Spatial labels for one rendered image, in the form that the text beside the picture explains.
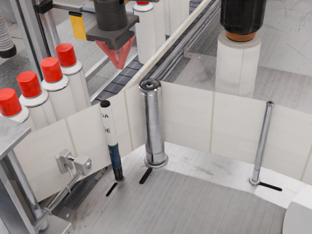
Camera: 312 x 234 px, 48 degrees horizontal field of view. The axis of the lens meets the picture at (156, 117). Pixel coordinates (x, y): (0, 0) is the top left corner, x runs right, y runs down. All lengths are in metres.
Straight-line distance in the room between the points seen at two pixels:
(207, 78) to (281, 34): 0.42
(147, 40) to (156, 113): 0.37
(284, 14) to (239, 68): 0.70
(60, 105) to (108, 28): 0.17
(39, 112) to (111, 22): 0.21
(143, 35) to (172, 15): 0.18
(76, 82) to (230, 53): 0.31
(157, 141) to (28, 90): 0.24
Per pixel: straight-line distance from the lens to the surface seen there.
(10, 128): 0.44
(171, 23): 1.10
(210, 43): 1.18
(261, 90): 0.91
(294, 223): 0.64
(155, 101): 0.59
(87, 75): 0.83
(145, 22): 0.92
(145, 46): 0.95
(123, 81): 0.94
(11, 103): 0.61
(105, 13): 0.67
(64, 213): 0.73
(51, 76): 0.66
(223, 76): 0.75
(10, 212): 0.50
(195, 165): 0.71
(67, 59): 0.69
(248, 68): 0.73
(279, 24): 1.33
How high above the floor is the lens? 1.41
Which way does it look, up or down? 41 degrees down
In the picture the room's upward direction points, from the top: 4 degrees counter-clockwise
